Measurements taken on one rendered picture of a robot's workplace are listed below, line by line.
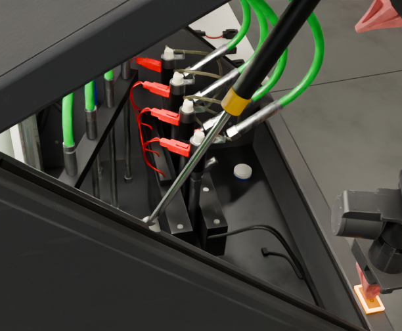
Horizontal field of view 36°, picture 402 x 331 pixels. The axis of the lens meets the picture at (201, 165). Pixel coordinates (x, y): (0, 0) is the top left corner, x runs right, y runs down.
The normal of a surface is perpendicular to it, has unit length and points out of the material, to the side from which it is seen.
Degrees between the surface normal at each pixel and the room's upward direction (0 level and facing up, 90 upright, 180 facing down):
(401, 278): 2
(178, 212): 0
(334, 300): 90
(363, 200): 10
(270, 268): 0
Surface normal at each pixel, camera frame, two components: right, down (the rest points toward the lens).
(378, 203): 0.01, -0.61
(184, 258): 0.70, -0.62
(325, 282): -0.97, 0.11
